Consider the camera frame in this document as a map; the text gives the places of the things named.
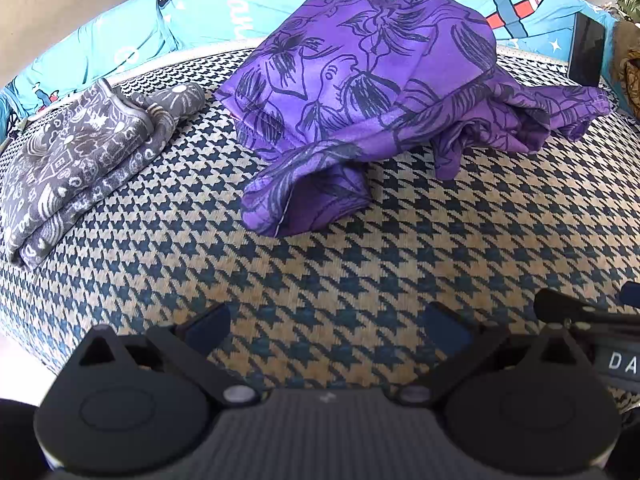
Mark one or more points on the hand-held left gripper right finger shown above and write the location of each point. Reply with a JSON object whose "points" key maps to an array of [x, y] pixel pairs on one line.
{"points": [[445, 330]]}

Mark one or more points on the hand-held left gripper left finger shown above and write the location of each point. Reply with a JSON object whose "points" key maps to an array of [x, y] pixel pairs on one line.
{"points": [[210, 322]]}

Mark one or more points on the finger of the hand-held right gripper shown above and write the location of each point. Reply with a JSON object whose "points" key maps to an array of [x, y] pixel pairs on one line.
{"points": [[575, 310]]}

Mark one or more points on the purple floral garment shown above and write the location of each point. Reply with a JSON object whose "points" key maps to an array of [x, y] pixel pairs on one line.
{"points": [[380, 60]]}

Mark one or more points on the houndstooth sofa mat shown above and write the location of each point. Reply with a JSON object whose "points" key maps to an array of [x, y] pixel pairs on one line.
{"points": [[400, 260]]}

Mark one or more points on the grey patterned folded cloth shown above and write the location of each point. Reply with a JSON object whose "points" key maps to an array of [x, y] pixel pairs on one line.
{"points": [[75, 160]]}

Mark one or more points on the brown patterned cloth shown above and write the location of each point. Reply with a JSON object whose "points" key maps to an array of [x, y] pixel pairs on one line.
{"points": [[627, 70]]}

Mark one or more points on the black tablet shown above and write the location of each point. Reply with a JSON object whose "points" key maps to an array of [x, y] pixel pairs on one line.
{"points": [[586, 50]]}

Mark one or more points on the blue printed sofa cover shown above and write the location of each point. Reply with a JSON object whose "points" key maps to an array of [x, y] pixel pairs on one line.
{"points": [[210, 20]]}

